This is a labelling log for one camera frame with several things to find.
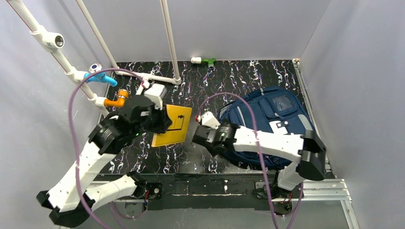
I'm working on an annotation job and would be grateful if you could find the yellow notebook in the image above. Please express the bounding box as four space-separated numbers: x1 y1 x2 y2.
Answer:
151 104 192 147

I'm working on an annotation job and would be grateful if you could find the navy blue backpack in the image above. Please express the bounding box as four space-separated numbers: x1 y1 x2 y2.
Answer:
218 86 316 171

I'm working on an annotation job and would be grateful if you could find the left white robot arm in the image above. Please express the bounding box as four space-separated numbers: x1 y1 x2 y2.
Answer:
37 94 172 228

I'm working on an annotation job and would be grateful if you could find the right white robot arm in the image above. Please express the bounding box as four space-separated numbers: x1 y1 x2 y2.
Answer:
192 124 327 197

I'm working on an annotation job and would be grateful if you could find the orange plastic tap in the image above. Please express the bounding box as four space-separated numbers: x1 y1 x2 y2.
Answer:
103 89 129 108

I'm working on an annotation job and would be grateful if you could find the blue plastic tap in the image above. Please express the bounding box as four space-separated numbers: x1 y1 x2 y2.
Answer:
84 63 117 87

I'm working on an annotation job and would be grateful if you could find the green white pipe fitting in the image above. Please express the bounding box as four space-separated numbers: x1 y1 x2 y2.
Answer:
191 57 216 70

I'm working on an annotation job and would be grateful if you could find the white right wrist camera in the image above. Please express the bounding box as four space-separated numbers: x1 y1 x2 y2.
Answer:
195 111 220 129

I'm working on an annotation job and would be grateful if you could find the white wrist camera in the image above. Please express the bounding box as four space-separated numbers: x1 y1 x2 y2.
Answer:
141 81 167 110
195 111 220 129

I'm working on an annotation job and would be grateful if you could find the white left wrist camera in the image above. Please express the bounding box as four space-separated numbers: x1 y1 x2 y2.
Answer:
141 81 167 110

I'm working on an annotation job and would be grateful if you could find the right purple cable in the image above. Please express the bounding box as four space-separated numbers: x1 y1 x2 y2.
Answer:
196 92 304 229

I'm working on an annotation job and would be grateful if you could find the purple cable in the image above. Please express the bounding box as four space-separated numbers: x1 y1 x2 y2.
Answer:
196 92 304 229
67 68 149 229

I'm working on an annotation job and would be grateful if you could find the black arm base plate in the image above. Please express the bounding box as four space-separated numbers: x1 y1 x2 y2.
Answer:
114 173 317 211

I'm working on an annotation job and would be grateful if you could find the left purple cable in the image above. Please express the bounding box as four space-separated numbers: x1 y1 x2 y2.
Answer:
67 68 149 229

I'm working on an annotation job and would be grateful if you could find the white pvc pipe frame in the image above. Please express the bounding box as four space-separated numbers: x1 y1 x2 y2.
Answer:
0 0 181 113

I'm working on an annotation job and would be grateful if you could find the aluminium rail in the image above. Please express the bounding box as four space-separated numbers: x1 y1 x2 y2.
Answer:
106 179 359 229

